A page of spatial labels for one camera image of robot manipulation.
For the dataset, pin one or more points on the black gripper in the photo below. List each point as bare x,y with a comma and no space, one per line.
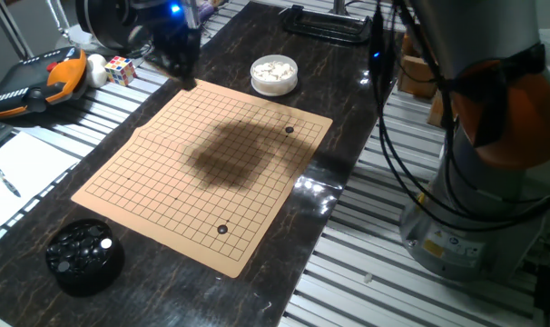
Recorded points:
175,32

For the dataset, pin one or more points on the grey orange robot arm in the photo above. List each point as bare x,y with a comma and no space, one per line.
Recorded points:
484,36

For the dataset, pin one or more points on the tan go board mat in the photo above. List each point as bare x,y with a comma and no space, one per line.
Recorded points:
143,181

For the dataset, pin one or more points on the rubik's cube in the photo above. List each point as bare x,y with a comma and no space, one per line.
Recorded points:
120,70

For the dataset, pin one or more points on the small purple object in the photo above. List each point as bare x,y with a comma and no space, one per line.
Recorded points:
208,9

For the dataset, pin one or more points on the white egg-shaped object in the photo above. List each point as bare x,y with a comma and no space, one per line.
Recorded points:
95,70

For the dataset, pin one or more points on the pile of white go stones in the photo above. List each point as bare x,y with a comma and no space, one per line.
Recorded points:
272,71

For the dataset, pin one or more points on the white round stone bowl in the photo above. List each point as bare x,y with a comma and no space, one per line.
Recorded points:
275,89

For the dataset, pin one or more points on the black go stone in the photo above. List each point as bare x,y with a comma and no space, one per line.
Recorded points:
222,229
289,129

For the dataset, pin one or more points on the orange black teach pendant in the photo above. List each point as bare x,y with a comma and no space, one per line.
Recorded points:
30,86

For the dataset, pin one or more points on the black flat tray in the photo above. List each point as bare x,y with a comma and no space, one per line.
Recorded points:
325,27

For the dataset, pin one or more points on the grey metal pole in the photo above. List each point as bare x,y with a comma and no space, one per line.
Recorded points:
9,29

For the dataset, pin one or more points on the white paper sheet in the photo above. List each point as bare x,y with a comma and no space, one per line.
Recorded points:
30,172

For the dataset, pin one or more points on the black usb adapter blue light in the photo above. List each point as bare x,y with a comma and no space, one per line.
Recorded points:
376,50

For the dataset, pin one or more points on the black silver pen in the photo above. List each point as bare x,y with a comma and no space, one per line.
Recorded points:
5,181

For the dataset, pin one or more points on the pile of black go stones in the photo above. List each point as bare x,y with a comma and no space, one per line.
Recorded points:
75,254

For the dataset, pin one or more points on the black round stone bowl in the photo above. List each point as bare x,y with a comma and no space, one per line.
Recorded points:
98,279

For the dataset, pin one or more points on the brown wooden box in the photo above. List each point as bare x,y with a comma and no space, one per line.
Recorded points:
415,77

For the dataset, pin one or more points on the small white scrap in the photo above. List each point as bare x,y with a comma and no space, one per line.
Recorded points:
368,277

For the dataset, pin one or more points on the metal stand post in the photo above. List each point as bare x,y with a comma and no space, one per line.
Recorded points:
339,6

